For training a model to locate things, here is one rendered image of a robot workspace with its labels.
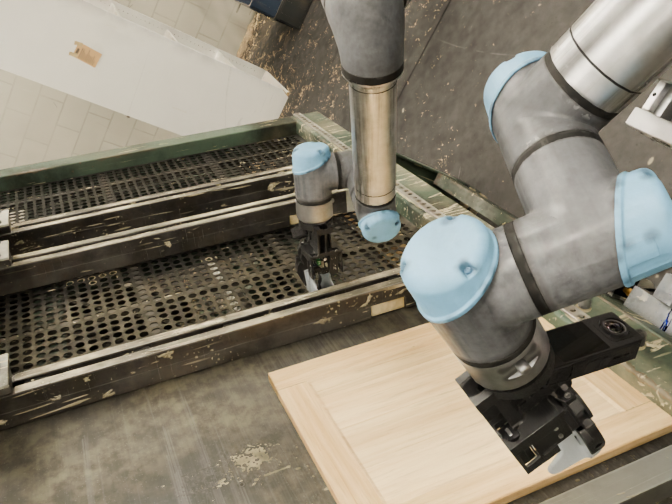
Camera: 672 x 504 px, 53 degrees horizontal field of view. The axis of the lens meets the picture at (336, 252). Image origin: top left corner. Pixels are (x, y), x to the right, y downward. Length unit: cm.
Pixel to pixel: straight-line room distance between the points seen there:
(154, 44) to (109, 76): 36
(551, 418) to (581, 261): 20
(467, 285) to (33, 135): 593
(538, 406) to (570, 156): 24
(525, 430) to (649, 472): 51
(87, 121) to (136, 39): 175
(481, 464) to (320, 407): 29
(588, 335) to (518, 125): 22
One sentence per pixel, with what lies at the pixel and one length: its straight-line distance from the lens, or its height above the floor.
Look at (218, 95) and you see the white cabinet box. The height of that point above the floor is 48.
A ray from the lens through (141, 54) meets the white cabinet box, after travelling 468.
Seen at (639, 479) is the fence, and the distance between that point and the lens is 112.
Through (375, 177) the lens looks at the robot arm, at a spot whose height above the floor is 137.
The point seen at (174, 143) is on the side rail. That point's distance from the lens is 248.
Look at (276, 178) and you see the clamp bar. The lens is 202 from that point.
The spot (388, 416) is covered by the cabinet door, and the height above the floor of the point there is 124.
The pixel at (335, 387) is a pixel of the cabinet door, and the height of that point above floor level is 129.
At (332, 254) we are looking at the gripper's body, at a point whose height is 127.
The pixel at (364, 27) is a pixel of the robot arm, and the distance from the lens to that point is 99.
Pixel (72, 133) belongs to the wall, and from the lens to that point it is 629.
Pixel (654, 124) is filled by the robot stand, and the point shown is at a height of 99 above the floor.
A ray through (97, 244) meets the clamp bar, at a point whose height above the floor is 160.
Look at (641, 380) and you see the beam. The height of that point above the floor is 90.
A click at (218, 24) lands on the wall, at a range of 619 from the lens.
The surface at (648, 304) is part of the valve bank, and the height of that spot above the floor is 74.
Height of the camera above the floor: 199
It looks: 32 degrees down
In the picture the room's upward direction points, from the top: 73 degrees counter-clockwise
